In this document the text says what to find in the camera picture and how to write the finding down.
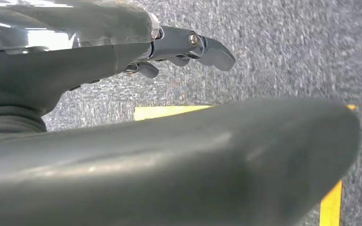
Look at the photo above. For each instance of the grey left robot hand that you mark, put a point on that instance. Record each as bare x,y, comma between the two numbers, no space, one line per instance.
59,65

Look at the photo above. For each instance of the yellow tape square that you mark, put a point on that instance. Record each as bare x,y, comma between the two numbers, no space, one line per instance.
168,111

